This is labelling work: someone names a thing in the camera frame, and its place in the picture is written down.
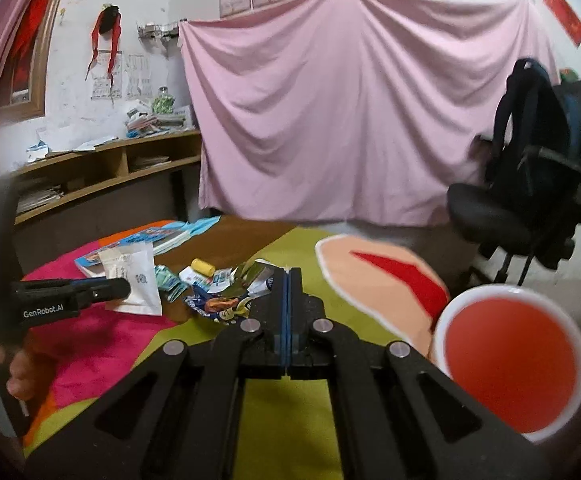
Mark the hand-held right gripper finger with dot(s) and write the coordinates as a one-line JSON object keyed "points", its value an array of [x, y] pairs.
{"points": [[284, 320], [293, 325]]}

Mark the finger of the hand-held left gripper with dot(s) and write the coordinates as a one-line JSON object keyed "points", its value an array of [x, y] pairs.
{"points": [[108, 290]]}

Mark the white paper packet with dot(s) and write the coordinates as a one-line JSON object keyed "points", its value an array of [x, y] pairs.
{"points": [[143, 270]]}

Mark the red basin with white rim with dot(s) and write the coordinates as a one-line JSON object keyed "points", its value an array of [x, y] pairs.
{"points": [[510, 360]]}

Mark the person's left hand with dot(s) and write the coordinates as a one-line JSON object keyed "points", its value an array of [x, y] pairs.
{"points": [[23, 375]]}

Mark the green wrapper packets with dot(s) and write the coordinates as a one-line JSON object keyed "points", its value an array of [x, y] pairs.
{"points": [[168, 280]]}

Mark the colourful printed mat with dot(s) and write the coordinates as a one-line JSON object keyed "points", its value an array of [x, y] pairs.
{"points": [[310, 260]]}

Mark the blue printed plastic package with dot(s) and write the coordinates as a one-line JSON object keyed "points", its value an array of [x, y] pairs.
{"points": [[160, 235]]}

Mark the small white blue packet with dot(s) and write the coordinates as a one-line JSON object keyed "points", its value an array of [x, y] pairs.
{"points": [[220, 277]]}

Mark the blue snack wrapper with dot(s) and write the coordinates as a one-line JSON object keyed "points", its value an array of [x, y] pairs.
{"points": [[200, 305]]}

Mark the small yellow roll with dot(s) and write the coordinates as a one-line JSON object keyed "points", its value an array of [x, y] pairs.
{"points": [[202, 266]]}

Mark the wooden shelf unit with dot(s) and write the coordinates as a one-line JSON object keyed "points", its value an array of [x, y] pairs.
{"points": [[120, 160]]}

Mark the loose papers on shelf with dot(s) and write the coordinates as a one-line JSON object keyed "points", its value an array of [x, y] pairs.
{"points": [[70, 147]]}

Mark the stack of papers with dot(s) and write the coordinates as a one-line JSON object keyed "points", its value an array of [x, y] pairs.
{"points": [[153, 122]]}

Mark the green glass jar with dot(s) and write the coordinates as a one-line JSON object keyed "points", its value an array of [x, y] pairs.
{"points": [[163, 101]]}

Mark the pink cloth sheet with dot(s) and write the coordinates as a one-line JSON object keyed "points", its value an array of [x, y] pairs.
{"points": [[345, 110]]}

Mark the black office chair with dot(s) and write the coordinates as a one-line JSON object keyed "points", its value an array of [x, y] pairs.
{"points": [[490, 215]]}

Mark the wooden framed mirror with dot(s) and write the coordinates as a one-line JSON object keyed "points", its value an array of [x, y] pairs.
{"points": [[45, 60]]}

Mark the red hanging scarf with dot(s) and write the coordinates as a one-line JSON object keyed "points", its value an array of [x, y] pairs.
{"points": [[101, 30]]}

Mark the dark blue backpack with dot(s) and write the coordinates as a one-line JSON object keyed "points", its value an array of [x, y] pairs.
{"points": [[525, 125]]}

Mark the red paper poster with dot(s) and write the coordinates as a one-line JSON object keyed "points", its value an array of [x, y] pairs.
{"points": [[565, 15]]}

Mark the wall calendar sheet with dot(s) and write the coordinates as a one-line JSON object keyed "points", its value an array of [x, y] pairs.
{"points": [[104, 77], [138, 76]]}

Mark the metal wall rack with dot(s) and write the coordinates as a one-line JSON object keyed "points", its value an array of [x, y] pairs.
{"points": [[158, 31]]}

